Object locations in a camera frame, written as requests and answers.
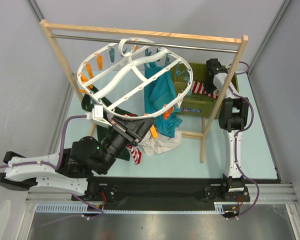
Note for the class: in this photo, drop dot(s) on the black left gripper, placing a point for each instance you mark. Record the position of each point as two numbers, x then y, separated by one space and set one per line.
141 126

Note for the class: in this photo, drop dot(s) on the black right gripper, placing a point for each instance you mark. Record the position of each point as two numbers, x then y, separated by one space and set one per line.
211 67

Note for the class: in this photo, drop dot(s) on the orange clothespin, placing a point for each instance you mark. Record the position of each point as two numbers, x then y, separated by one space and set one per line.
167 114
153 132

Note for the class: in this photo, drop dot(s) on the red white striped santa sock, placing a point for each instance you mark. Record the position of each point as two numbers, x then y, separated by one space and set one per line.
135 153

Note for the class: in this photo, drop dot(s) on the white round clip hanger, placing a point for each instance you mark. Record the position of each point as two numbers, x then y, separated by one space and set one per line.
126 74

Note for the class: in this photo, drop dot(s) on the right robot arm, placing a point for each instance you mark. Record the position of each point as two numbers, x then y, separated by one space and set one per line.
233 117

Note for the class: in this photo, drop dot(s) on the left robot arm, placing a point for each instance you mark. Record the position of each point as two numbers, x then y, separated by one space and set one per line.
72 169

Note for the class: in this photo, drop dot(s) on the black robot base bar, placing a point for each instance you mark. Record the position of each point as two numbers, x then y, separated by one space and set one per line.
206 189

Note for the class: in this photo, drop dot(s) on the olive green plastic basket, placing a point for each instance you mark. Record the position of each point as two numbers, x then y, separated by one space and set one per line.
195 105

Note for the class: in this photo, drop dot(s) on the teal cloth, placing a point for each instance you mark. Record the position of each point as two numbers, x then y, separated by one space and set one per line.
157 94

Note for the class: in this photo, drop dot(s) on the metal hanging rod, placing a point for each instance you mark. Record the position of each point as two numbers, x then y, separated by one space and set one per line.
143 43

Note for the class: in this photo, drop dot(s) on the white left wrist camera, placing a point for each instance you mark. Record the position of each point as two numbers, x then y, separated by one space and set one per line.
97 116

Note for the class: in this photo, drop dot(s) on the wooden drying rack frame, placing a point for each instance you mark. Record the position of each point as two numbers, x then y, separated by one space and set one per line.
136 35

